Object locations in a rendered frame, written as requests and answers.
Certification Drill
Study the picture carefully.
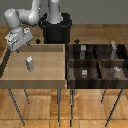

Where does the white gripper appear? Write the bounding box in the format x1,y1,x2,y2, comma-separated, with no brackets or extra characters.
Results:
5,28,34,53

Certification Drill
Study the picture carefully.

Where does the white milk carton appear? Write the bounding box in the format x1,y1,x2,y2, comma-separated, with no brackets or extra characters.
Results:
25,55,35,73

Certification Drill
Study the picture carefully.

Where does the dark wooden compartment bin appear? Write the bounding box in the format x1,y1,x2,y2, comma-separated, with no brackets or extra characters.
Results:
65,43,128,91

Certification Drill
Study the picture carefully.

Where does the small black floor marker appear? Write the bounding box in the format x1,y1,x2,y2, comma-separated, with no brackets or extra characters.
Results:
74,38,81,45
35,38,41,45

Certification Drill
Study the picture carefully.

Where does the light wooden bin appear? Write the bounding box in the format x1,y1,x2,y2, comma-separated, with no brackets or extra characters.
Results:
0,43,68,90

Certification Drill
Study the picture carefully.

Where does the metal table leg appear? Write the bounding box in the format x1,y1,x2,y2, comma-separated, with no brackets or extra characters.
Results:
69,88,75,127
7,88,26,127
23,88,31,105
56,88,62,123
105,89,124,128
100,89,108,105

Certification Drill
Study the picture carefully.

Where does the tall grey box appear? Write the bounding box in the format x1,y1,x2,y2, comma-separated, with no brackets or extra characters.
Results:
79,45,87,60

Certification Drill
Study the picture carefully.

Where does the small grey cube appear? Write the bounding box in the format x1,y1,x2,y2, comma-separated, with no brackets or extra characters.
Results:
81,69,89,78

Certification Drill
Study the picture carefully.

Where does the grey bottle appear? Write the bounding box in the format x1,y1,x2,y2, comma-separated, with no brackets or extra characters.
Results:
110,40,118,60

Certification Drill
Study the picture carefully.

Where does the small grey can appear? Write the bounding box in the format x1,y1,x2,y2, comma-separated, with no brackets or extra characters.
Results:
112,66,122,79

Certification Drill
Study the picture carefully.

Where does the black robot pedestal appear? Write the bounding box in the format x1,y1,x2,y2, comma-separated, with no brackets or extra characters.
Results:
37,12,73,45

